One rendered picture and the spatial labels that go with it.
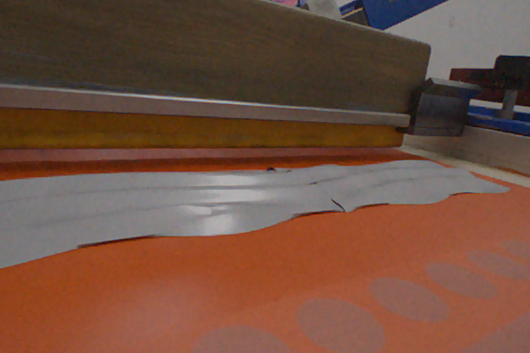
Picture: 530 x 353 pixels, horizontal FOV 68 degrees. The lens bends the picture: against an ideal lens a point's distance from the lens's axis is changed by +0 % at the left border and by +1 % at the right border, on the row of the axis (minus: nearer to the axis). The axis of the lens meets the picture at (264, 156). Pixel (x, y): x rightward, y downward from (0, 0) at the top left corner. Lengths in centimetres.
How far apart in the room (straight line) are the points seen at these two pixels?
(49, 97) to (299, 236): 13
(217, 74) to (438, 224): 15
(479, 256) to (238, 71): 16
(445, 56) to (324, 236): 237
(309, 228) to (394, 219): 5
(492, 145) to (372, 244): 28
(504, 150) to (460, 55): 206
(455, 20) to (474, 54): 23
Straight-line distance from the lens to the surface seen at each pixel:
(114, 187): 18
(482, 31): 244
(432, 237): 19
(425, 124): 38
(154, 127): 24
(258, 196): 18
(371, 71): 33
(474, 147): 44
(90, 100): 21
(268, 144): 29
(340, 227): 17
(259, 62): 26
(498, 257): 19
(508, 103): 45
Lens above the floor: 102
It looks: 12 degrees down
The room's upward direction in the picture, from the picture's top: 8 degrees clockwise
